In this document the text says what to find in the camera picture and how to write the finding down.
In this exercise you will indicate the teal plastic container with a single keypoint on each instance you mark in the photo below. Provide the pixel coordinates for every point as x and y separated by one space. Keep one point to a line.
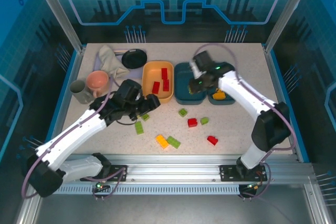
223 102
183 77

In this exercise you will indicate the yellow plastic container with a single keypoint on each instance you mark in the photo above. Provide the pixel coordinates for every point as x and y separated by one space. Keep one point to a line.
149 74

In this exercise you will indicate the small LED circuit board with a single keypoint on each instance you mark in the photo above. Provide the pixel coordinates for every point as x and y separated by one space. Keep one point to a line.
101 186
253 187

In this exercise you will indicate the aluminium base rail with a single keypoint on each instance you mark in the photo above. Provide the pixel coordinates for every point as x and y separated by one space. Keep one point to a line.
170 169

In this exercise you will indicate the lavender tray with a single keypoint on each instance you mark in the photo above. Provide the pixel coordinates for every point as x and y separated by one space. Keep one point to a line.
136 73

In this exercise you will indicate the green lego brick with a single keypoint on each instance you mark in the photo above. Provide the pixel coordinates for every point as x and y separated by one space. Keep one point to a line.
190 90
183 112
173 142
139 128
204 121
145 116

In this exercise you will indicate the black plate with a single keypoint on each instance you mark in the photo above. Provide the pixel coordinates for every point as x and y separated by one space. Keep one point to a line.
134 58

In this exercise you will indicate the pink cup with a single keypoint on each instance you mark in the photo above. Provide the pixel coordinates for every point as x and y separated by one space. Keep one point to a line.
97 81

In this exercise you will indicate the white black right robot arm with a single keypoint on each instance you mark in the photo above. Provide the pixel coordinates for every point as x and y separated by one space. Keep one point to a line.
241 93

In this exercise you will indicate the grey mug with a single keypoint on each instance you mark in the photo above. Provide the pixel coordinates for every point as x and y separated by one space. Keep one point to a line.
80 93

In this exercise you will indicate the aluminium frame post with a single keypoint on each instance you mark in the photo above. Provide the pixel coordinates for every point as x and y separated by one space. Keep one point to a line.
281 14
63 14

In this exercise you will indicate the beige cloth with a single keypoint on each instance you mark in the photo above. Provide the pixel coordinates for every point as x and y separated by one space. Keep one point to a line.
110 61

